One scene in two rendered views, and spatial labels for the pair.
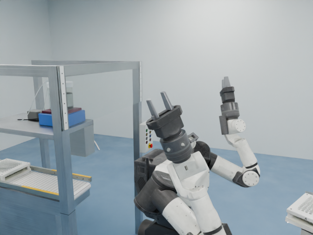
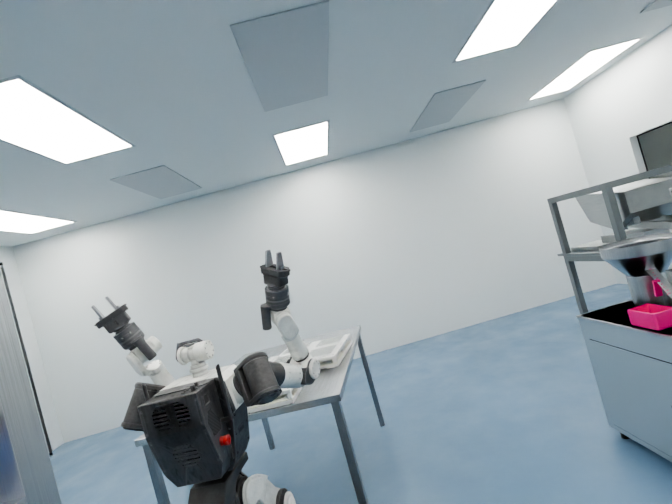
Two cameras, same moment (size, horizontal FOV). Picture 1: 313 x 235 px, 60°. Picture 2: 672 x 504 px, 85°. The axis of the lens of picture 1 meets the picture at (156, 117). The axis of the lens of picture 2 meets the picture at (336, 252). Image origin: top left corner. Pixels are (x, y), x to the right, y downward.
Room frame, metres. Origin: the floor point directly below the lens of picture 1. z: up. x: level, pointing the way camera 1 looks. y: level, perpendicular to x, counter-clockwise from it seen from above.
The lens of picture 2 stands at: (1.12, 1.30, 1.50)
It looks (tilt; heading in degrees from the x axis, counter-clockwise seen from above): 1 degrees up; 247
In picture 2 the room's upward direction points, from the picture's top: 16 degrees counter-clockwise
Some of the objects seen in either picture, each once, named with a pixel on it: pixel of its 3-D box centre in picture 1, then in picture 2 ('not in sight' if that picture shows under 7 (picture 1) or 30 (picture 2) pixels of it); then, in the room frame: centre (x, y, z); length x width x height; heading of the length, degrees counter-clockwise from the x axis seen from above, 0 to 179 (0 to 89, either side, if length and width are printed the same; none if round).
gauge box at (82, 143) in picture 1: (76, 138); not in sight; (1.76, 0.55, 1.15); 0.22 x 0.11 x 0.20; 69
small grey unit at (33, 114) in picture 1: (37, 114); not in sight; (1.78, 0.81, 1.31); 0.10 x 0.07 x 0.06; 69
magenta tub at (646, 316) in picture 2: not in sight; (652, 316); (-0.88, 0.18, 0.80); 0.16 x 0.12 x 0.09; 69
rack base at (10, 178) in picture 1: (5, 173); not in sight; (1.85, 1.11, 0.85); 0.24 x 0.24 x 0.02; 68
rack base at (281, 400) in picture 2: not in sight; (276, 396); (0.83, -0.66, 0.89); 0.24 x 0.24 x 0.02; 59
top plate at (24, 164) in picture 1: (4, 167); not in sight; (1.85, 1.11, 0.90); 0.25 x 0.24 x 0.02; 158
